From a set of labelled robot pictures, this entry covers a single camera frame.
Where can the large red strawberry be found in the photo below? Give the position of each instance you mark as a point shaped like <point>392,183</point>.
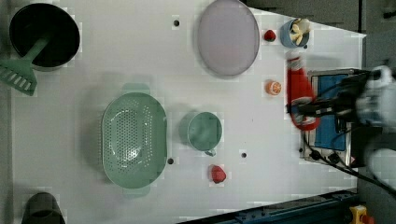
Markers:
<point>217,174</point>

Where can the blue metal frame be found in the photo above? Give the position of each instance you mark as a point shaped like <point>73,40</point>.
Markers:
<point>329,208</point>

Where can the grey oval plate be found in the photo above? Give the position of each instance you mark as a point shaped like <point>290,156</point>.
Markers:
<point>228,37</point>

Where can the green strainer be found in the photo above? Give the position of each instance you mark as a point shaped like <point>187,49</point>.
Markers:
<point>134,140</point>

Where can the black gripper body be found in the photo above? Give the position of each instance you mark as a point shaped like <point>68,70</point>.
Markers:
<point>351,88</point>

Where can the small red strawberry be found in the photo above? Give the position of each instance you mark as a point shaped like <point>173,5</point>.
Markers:
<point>269,36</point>

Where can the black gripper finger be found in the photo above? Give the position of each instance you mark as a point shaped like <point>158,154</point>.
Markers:
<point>309,108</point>

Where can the red ketchup bottle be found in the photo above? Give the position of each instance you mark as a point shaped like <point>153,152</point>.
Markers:
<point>299,92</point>

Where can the peeled banana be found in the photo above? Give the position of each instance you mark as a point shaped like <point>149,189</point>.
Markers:
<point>299,28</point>

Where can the green mug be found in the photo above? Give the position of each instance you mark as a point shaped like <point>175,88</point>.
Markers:
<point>202,131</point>

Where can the blue bowl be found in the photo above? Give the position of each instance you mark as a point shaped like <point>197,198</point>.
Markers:
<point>285,37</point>

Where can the black utensil holder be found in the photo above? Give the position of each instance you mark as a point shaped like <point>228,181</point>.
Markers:
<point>39,20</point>

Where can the orange slice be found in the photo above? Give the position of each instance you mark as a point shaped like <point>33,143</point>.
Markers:
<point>273,87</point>

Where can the yellow red emergency button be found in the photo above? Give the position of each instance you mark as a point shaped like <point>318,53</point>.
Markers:
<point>360,216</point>

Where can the green spatula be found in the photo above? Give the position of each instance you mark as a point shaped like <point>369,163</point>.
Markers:
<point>18,73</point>

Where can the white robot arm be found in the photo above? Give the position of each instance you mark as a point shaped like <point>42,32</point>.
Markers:
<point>367,99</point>

